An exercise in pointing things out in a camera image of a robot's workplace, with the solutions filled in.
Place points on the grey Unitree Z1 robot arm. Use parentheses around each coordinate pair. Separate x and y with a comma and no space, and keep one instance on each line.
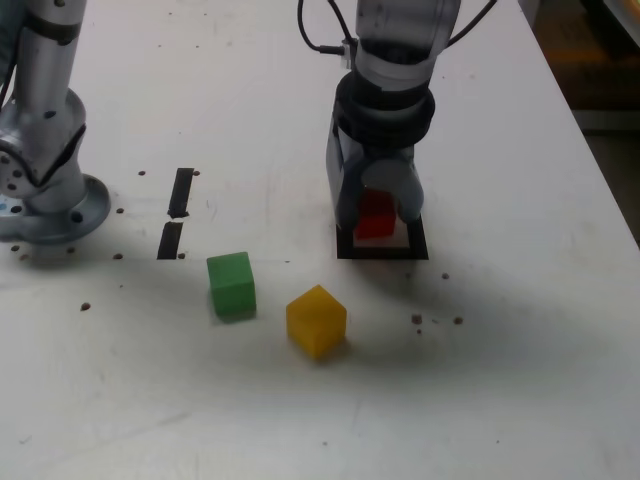
(40,125)

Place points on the green cube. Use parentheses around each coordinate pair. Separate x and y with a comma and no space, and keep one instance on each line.
(232,287)

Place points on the yellow cube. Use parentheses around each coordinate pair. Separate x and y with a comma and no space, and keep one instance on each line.
(315,322)

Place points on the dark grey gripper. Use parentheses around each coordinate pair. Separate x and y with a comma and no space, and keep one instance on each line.
(385,151)

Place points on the red cube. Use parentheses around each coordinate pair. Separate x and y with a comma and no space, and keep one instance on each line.
(375,220)

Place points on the black tape strip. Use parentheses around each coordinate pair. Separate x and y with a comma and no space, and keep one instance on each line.
(170,240)

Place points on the dark brown wooden shelf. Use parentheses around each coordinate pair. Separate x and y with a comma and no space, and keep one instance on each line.
(590,75)

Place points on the black tape square outline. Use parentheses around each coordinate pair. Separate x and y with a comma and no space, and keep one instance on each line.
(380,253)

